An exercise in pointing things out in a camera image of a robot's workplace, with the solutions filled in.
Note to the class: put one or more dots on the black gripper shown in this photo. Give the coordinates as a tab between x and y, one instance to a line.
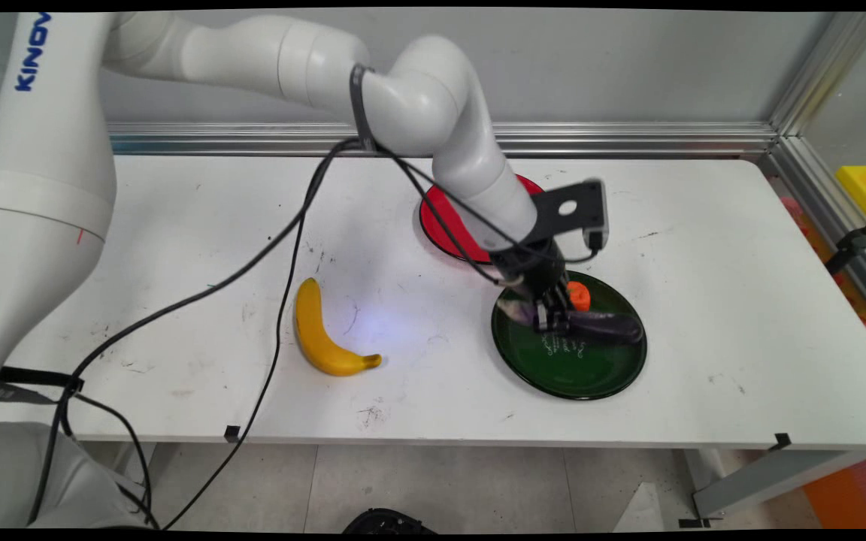
531	267

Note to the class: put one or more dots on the purple eggplant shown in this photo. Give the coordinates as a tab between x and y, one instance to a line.
606	328

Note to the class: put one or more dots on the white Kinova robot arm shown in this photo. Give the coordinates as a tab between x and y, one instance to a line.
49	150

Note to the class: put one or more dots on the orange carrot piece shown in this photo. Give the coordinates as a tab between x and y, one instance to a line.
580	297

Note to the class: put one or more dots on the dark green round plate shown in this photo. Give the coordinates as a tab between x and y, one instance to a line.
576	372

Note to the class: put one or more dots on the red round plate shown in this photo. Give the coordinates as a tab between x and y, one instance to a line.
433	225

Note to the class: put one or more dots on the yellow banana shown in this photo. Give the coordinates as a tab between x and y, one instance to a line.
316	338

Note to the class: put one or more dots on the black table edge clip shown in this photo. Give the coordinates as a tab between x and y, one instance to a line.
232	433
782	441

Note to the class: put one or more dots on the black round floor object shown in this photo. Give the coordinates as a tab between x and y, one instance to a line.
388	522

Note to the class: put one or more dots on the grey table leg brace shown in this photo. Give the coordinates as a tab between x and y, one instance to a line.
771	477

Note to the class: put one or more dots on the orange box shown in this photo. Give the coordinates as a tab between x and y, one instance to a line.
854	496

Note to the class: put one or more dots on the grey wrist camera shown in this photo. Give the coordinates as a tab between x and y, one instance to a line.
598	218

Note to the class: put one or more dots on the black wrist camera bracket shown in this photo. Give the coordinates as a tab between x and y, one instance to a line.
564	207

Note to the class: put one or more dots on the long aluminium frame rail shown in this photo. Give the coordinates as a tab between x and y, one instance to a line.
628	139

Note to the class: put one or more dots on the short aluminium frame rail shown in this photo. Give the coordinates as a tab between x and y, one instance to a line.
824	210

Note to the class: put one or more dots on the aluminium frame corner post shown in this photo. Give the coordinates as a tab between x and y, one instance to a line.
828	71

